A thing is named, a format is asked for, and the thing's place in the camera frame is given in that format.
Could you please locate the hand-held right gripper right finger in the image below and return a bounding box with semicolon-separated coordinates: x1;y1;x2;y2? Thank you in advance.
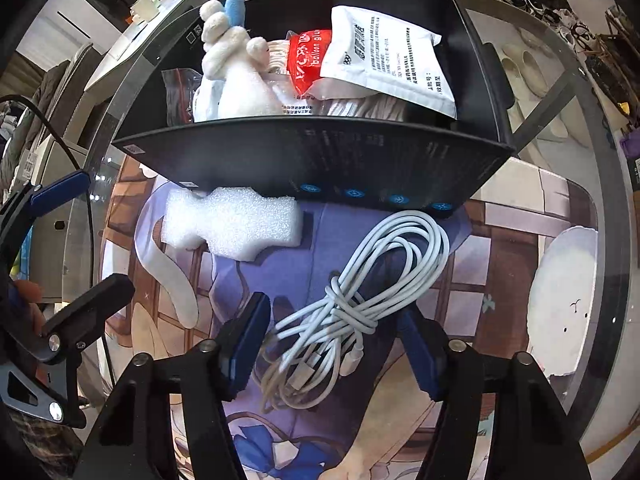
397;306;586;480

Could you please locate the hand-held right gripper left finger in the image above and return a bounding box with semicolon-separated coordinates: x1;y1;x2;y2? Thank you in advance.
74;292;272;480

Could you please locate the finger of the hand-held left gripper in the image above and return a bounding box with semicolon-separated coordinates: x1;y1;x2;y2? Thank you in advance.
40;273;137;365
0;170;91;261

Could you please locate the white charging cable bundle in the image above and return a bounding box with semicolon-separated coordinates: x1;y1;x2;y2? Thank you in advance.
260;210;451;411

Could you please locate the black cardboard box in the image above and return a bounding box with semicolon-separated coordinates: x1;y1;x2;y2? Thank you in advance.
111;0;517;218

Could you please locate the white plush toy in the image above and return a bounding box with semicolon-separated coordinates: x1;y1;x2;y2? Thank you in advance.
199;0;286;121

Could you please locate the red glue packet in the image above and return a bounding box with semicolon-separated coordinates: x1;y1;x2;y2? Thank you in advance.
287;27;334;102

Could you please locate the white printed packet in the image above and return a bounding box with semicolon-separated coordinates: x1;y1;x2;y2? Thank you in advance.
312;5;458;121

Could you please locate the person's left hand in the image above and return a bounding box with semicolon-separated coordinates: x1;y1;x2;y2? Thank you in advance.
12;280;46;336

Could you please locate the dark jacket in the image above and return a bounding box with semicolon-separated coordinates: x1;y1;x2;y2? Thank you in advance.
20;57;76;161

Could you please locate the printed table mat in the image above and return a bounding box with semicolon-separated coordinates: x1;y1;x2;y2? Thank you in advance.
100;155;601;480

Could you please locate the white foam piece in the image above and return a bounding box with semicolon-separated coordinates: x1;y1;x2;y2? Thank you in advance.
161;186;304;262

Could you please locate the white coffee table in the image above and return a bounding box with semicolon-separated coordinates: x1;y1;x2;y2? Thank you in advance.
82;0;228;93

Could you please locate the white cup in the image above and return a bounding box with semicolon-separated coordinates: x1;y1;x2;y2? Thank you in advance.
131;0;161;23

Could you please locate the purple bag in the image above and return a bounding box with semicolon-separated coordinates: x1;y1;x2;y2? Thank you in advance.
620;127;640;161

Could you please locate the shoe rack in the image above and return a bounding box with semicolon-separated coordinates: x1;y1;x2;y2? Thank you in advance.
582;5;640;126

